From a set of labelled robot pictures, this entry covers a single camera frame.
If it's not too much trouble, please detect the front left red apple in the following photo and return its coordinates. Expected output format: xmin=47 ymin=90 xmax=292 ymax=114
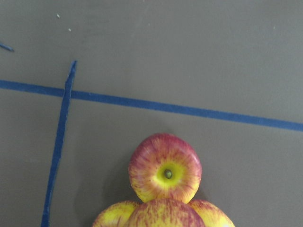
xmin=92 ymin=201 xmax=141 ymax=227

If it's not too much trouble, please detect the small blue tape scrap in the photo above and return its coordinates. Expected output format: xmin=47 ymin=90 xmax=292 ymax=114
xmin=0 ymin=43 xmax=14 ymax=52

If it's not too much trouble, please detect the lone red yellow apple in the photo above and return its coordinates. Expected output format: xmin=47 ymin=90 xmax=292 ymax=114
xmin=125 ymin=199 xmax=205 ymax=227

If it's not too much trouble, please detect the rear red yellow apple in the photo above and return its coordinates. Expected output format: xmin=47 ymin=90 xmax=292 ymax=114
xmin=128 ymin=133 xmax=203 ymax=203

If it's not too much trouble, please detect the front right red apple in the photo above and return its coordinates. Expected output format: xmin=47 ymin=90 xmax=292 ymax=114
xmin=188 ymin=200 xmax=235 ymax=227

